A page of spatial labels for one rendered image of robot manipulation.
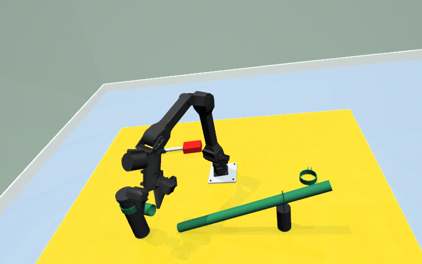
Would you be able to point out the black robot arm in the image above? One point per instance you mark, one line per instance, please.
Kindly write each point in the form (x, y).
(158, 134)

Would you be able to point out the green long rail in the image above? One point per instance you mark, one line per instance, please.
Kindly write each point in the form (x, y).
(256, 206)

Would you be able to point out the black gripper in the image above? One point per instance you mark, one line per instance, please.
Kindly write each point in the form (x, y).
(139, 196)

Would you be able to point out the green ring with two small tabs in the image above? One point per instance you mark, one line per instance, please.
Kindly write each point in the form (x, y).
(308, 171)

